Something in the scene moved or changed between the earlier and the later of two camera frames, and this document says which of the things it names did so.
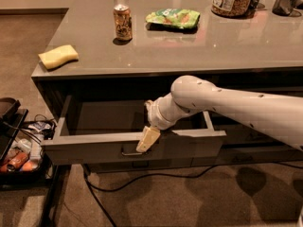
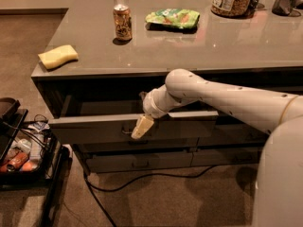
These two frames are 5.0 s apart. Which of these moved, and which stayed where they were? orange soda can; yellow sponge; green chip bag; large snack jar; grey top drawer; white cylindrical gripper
Moved: white cylindrical gripper; grey top drawer
Stayed: green chip bag; orange soda can; yellow sponge; large snack jar
